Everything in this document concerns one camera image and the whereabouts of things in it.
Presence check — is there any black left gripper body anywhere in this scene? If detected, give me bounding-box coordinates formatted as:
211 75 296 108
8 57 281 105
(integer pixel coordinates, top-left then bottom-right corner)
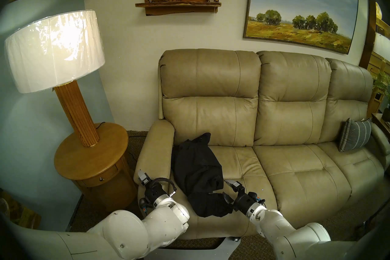
140 183 168 209

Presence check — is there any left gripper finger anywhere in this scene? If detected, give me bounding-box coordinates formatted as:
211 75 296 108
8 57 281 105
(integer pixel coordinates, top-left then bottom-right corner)
138 170 152 186

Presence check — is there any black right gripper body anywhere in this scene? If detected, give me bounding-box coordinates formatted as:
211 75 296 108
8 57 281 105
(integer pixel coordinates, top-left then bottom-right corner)
233 188 259 213

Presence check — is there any black jacket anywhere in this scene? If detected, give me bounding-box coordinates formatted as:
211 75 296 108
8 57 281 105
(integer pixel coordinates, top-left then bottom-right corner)
171 133 235 218

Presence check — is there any beige leather sofa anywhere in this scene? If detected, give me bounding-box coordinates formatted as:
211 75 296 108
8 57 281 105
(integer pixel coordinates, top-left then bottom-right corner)
133 49 390 240

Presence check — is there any round wooden side table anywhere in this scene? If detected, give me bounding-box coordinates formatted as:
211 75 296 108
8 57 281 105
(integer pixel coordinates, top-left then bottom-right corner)
54 122 137 212

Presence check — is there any grey striped pillow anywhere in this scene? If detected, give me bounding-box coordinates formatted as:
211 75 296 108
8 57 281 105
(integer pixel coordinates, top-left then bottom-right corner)
338 118 372 152

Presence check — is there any leaning framed picture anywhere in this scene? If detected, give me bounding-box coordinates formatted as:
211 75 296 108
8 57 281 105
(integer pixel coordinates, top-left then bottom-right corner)
0 191 41 229

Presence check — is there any dark wooden end table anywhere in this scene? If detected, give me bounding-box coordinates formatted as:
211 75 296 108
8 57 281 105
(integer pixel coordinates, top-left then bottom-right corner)
372 113 390 138

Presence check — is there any table lamp with white shade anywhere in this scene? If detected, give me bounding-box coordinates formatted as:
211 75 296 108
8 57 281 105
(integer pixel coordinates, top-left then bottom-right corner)
4 10 106 148

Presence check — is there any small leafy potted plant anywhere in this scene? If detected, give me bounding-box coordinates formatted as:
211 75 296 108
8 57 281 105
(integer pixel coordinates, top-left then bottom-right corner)
372 72 390 122

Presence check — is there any wooden cabinet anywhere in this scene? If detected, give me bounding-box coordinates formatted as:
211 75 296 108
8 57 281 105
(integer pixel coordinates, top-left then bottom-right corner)
359 0 390 117

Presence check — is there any framed landscape painting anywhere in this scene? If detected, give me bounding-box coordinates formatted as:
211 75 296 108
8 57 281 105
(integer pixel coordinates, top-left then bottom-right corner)
243 0 359 55

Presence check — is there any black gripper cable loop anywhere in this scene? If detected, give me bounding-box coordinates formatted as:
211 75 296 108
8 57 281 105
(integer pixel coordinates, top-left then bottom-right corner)
149 178 177 197

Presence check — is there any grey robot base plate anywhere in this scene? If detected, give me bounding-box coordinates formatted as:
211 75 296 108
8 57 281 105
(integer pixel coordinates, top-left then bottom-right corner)
151 237 241 260

